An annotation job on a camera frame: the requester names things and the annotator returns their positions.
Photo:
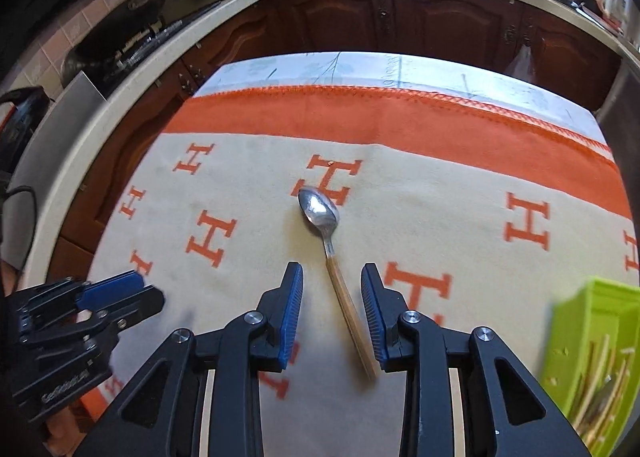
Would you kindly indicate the bamboo chopstick red end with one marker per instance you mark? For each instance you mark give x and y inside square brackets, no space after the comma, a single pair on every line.
[621,372]

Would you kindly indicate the black red cart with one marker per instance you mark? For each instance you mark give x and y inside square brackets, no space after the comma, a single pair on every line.
[20,107]

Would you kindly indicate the orange beige printed blanket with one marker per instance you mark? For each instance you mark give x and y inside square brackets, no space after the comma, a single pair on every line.
[450,237]

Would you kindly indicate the green plastic tray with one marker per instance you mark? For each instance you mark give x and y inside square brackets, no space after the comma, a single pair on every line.
[575,317]

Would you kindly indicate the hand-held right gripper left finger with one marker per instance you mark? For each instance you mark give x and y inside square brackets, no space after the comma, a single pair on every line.
[295,322]

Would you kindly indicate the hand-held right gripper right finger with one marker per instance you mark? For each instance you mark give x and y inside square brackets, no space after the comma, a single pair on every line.
[371,322]

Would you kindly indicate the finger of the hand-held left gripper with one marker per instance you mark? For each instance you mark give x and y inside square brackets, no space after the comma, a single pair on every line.
[135,309]
[115,287]

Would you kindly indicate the black wok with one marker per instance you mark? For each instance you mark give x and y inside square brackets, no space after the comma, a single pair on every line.
[145,4]

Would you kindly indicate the brown wooden kitchen cabinets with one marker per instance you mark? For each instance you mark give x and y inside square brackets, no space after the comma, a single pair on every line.
[450,22]

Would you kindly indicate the small clear plastic bag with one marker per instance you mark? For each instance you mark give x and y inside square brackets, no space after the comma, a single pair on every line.
[522,67]

